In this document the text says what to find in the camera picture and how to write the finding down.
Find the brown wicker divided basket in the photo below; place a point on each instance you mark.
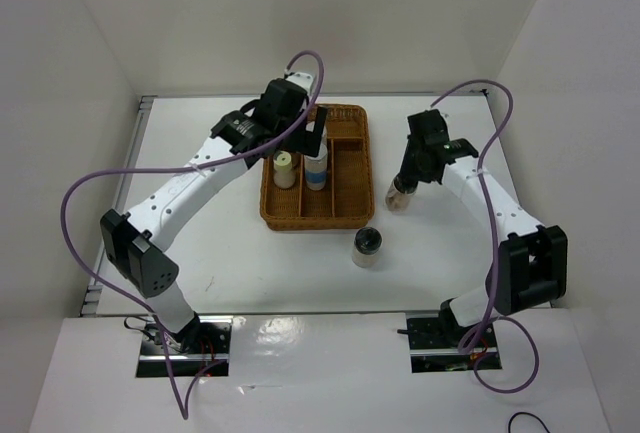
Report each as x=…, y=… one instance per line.
x=346, y=201

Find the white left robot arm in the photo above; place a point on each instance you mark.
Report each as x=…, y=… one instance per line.
x=136, y=241

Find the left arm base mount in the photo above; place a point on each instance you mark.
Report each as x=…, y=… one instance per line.
x=207, y=354

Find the aluminium table edge rail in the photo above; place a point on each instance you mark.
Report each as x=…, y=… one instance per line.
x=232, y=263

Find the yellow cap spice bottle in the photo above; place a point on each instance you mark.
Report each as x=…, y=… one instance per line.
x=284, y=174

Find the black cap clear bottle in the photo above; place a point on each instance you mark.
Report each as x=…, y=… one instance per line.
x=399, y=194
x=366, y=247

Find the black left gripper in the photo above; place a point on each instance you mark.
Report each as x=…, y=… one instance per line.
x=306, y=142

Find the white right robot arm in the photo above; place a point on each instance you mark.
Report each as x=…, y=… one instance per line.
x=529, y=259

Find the silver lid blue label jar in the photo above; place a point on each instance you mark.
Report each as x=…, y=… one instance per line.
x=315, y=143

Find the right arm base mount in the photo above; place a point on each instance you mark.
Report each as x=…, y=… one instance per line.
x=431, y=352

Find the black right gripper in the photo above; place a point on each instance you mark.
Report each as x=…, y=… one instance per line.
x=408, y=169

